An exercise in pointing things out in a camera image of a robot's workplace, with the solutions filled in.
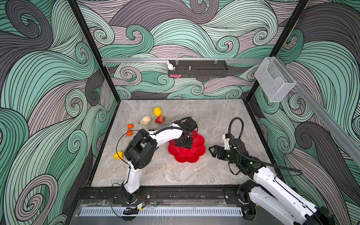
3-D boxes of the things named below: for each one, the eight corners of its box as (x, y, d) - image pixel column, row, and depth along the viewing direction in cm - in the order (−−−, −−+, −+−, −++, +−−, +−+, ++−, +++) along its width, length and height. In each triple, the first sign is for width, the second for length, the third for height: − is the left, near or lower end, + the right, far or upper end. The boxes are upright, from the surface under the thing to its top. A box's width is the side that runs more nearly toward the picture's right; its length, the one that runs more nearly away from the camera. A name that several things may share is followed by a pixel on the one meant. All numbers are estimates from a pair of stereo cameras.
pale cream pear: (144, 127, 104) (143, 123, 100) (140, 122, 107) (139, 119, 103) (152, 122, 107) (151, 118, 103) (148, 118, 110) (147, 114, 106)
